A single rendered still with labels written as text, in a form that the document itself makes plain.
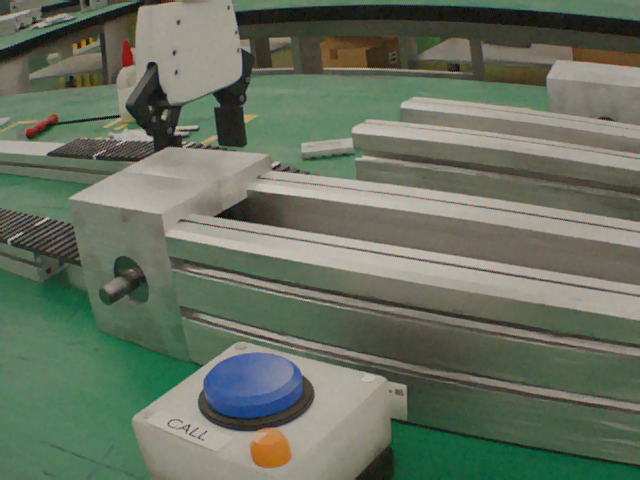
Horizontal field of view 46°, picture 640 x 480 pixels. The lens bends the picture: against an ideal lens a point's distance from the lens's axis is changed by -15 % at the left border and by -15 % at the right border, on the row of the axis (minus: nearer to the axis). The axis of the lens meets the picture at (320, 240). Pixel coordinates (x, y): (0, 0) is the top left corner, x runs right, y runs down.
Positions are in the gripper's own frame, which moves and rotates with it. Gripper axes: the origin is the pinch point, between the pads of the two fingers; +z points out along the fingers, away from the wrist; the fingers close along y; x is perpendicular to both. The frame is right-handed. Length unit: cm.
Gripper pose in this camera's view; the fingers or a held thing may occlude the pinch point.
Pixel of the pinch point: (201, 148)
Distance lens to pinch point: 76.6
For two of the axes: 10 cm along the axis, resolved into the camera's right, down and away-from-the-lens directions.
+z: 1.1, 9.1, 3.9
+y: -5.5, 3.8, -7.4
